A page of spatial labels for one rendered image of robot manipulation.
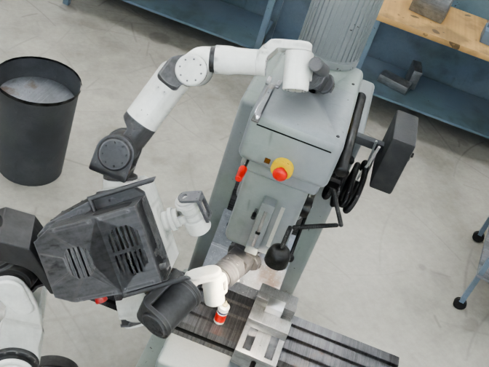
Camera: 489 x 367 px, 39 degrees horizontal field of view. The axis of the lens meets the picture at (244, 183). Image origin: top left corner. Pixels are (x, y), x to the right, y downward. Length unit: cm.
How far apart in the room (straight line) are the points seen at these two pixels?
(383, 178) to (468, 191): 330
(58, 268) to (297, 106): 75
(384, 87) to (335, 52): 389
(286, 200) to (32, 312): 79
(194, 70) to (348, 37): 57
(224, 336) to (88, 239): 96
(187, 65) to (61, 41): 407
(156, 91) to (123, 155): 18
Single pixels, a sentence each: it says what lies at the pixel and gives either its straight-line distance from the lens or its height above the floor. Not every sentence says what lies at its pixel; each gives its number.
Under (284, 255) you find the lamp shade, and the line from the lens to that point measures 201.
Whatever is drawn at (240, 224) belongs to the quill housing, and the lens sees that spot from 219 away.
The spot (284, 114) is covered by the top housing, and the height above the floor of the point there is 189.
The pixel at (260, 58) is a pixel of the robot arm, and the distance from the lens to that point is 172.
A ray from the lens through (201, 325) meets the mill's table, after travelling 254.
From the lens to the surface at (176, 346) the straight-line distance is 256.
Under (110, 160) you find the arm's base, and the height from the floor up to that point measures 175.
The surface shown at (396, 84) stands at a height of 29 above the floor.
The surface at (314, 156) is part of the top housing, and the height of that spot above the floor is 183.
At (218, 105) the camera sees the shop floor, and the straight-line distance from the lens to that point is 537.
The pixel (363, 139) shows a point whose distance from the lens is 237.
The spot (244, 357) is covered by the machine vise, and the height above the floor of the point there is 96.
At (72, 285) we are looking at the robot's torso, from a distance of 178.
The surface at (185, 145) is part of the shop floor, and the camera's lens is 485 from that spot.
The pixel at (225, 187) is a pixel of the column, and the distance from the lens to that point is 270.
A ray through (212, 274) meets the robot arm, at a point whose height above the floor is 130.
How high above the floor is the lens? 283
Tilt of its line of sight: 37 degrees down
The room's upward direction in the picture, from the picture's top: 19 degrees clockwise
